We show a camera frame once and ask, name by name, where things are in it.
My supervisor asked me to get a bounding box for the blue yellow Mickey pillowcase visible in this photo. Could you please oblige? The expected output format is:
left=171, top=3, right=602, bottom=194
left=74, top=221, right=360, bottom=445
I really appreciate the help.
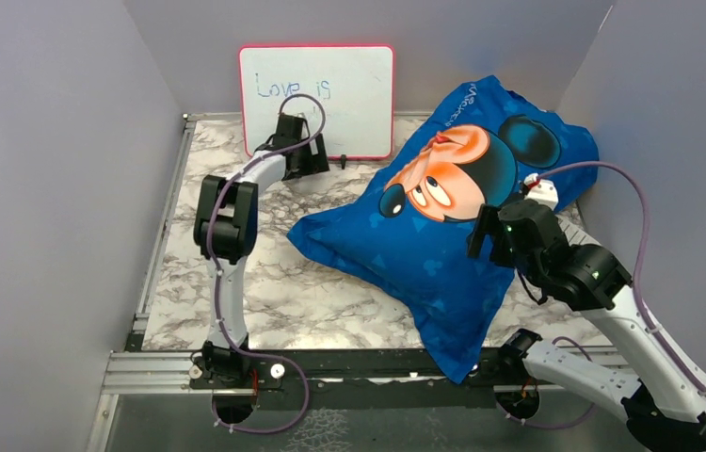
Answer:
left=287, top=76, right=599, bottom=382

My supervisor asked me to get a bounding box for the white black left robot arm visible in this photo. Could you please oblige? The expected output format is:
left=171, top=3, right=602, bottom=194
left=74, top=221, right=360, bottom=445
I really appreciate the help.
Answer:
left=193, top=113, right=329, bottom=388

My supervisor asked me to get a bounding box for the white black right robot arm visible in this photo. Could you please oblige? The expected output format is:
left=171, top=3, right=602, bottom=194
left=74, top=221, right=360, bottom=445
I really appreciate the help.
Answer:
left=468, top=199, right=706, bottom=451

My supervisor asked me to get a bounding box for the pink framed whiteboard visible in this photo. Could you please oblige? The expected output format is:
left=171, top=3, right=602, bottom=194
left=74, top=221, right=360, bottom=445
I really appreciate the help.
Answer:
left=238, top=44, right=395, bottom=160

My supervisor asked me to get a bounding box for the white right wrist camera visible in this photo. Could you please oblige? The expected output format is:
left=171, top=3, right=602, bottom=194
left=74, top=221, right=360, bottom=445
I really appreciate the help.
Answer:
left=521, top=173, right=559, bottom=211

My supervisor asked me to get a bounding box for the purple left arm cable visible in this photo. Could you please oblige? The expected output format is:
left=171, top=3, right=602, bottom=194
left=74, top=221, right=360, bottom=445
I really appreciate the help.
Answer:
left=206, top=93, right=328, bottom=437

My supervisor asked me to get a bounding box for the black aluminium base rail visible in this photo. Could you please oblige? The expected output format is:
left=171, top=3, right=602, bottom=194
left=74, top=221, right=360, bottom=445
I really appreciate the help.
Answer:
left=102, top=347, right=634, bottom=413

